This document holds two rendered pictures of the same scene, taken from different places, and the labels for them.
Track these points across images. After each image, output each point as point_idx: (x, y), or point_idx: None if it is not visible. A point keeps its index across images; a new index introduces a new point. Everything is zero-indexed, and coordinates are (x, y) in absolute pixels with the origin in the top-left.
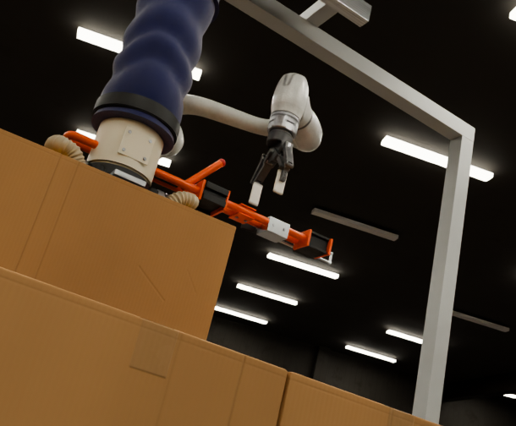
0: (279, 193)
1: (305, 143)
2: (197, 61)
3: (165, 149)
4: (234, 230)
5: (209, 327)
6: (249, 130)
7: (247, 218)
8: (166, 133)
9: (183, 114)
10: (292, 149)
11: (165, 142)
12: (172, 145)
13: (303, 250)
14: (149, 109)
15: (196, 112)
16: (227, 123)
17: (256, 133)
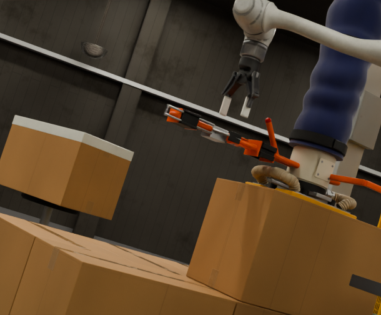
0: (220, 114)
1: (240, 26)
2: (310, 79)
3: (297, 144)
4: (216, 180)
5: (198, 238)
6: (298, 34)
7: (231, 144)
8: (290, 145)
9: (360, 56)
10: (232, 75)
11: (294, 144)
12: (290, 142)
13: (187, 127)
14: None
15: (344, 53)
16: (318, 42)
17: (291, 30)
